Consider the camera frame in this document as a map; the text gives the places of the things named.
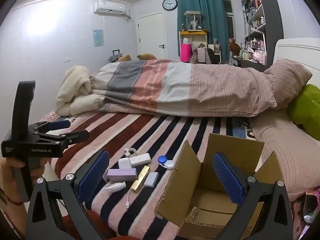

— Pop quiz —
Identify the glass display case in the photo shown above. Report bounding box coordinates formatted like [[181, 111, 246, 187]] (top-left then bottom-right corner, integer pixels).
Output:
[[184, 11, 202, 32]]

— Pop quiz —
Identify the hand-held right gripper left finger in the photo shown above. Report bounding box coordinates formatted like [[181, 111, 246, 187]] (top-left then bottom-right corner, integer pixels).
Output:
[[26, 150, 110, 240]]

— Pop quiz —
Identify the cream fluffy blanket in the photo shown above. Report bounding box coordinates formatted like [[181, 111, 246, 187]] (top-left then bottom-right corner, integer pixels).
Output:
[[55, 65, 106, 117]]

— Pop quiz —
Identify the folded pink grey quilt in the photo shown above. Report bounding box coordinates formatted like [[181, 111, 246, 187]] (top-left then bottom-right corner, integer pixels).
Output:
[[89, 59, 278, 118]]

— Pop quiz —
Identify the small white bottle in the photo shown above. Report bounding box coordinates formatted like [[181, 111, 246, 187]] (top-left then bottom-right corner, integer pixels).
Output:
[[105, 181, 127, 194]]

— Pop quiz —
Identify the blue white contact lens case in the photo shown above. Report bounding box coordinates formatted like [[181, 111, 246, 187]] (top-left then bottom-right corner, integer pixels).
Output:
[[157, 155, 175, 170]]

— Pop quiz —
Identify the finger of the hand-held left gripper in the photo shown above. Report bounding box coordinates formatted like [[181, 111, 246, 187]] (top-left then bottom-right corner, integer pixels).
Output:
[[27, 120, 71, 132], [34, 130, 90, 147]]

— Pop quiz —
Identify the brown cardboard box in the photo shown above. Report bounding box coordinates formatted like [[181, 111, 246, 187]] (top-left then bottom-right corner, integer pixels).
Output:
[[154, 133, 287, 240]]

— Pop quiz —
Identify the pink striped pillow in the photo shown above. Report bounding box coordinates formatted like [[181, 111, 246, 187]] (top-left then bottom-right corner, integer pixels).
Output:
[[263, 59, 313, 110], [250, 116, 320, 202]]

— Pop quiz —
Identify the white bed headboard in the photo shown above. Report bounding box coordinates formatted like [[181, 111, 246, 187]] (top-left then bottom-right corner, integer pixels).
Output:
[[272, 38, 320, 91]]

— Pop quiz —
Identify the brown plush toy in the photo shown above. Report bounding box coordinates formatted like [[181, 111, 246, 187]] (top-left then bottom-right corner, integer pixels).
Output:
[[228, 38, 241, 56]]

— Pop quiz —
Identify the striped fleece blanket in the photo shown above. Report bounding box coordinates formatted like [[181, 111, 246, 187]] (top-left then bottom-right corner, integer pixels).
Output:
[[37, 110, 253, 240]]

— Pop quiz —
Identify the white earbuds case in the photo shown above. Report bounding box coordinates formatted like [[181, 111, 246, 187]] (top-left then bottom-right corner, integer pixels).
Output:
[[118, 157, 132, 170]]

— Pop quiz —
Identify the green plush toy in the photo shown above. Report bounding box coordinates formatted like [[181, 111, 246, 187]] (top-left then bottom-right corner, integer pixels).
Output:
[[287, 84, 320, 141]]

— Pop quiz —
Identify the white adapter cable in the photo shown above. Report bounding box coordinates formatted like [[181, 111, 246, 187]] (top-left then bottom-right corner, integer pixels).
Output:
[[125, 187, 137, 209]]

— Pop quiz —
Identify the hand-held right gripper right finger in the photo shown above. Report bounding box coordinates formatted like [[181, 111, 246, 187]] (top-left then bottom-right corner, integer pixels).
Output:
[[212, 152, 294, 240]]

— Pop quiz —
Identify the printed bed sheet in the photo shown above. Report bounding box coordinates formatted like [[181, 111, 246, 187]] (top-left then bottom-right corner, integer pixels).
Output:
[[231, 117, 257, 140]]

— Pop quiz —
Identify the white rectangular case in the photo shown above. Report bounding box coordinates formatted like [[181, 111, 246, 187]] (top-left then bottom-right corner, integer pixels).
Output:
[[130, 153, 152, 168]]

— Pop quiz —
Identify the dark bookshelf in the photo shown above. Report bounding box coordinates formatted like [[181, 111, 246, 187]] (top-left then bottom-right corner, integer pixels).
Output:
[[242, 0, 283, 67]]

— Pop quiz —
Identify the white door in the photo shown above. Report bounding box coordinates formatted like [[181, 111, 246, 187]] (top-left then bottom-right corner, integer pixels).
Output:
[[136, 12, 167, 59]]

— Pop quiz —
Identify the person's left hand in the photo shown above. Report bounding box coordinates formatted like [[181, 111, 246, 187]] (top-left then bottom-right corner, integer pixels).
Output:
[[0, 156, 48, 207]]

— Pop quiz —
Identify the pink gift bag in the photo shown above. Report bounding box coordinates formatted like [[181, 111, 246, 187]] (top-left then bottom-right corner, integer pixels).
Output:
[[180, 43, 193, 63]]

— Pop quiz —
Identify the white air conditioner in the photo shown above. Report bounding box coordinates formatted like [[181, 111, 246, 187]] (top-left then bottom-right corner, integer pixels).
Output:
[[93, 0, 132, 20]]

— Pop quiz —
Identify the gold bar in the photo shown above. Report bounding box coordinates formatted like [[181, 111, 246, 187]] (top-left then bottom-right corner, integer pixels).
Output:
[[131, 165, 151, 193]]

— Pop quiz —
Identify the blue wall poster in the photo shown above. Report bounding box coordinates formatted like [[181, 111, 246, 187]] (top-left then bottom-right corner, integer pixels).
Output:
[[93, 29, 104, 47]]

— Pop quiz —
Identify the round wall clock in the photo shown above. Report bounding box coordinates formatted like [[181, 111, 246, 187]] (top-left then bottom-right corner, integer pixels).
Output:
[[162, 0, 178, 11]]

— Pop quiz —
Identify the yellow shelf rack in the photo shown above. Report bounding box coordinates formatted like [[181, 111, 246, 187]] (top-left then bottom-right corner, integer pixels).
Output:
[[179, 30, 208, 62]]

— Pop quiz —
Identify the person's left forearm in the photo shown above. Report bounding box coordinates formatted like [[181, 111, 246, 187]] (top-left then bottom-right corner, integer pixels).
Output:
[[0, 192, 28, 240]]

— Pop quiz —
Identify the teal curtain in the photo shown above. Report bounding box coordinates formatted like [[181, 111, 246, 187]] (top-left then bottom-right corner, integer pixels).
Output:
[[177, 0, 229, 63]]

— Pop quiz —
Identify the purple rectangular box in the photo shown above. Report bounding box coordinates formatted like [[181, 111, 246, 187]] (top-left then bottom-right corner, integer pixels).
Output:
[[107, 168, 138, 182]]

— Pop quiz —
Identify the red bead bracelet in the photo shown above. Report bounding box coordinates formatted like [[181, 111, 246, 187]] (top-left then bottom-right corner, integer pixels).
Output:
[[0, 188, 25, 207]]

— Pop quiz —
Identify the dark suitcase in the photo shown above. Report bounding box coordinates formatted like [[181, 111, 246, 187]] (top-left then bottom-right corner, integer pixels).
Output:
[[108, 49, 123, 64]]

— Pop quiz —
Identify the small lavender box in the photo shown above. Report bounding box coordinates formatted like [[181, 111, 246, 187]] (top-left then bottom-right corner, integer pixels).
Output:
[[144, 172, 159, 188]]

